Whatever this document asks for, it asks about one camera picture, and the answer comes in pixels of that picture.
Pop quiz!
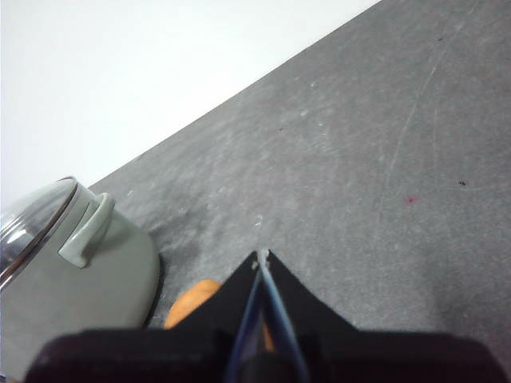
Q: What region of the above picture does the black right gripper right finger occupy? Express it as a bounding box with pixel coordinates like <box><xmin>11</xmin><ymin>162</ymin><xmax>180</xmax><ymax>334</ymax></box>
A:
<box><xmin>263</xmin><ymin>250</ymin><xmax>356</xmax><ymax>352</ymax></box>

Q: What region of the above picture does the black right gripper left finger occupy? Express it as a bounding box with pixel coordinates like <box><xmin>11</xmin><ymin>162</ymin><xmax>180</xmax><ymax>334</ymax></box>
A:
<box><xmin>172</xmin><ymin>251</ymin><xmax>263</xmax><ymax>344</ymax></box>

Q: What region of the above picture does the brown potato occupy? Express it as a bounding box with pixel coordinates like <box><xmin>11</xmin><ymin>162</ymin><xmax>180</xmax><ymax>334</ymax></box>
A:
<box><xmin>164</xmin><ymin>278</ymin><xmax>275</xmax><ymax>353</ymax></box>

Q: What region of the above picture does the glass lid with grey-green knob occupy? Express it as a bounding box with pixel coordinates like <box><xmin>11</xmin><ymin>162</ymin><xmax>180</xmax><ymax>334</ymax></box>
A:
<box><xmin>0</xmin><ymin>176</ymin><xmax>79</xmax><ymax>291</ymax></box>

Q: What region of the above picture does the grey-green electric cooking pot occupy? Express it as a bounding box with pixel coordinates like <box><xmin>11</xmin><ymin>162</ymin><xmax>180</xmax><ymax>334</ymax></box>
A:
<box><xmin>0</xmin><ymin>180</ymin><xmax>160</xmax><ymax>380</ymax></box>

